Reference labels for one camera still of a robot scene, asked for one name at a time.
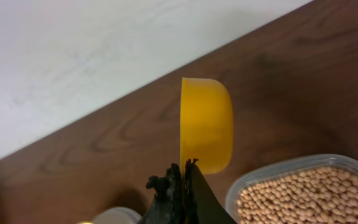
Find clear plastic container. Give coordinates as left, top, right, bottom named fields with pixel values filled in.
left=225, top=154, right=358, bottom=223

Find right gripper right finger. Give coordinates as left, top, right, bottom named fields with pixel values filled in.
left=185, top=159, right=236, bottom=224

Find white digital kitchen scale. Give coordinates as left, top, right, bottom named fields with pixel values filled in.
left=78, top=207, right=142, bottom=224

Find soybeans in container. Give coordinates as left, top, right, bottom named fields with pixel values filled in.
left=234, top=166, right=358, bottom=224

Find yellow measuring scoop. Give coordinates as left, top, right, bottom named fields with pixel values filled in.
left=180, top=78, right=234, bottom=174

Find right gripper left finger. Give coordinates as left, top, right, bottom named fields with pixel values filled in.
left=138, top=163, right=185, bottom=224

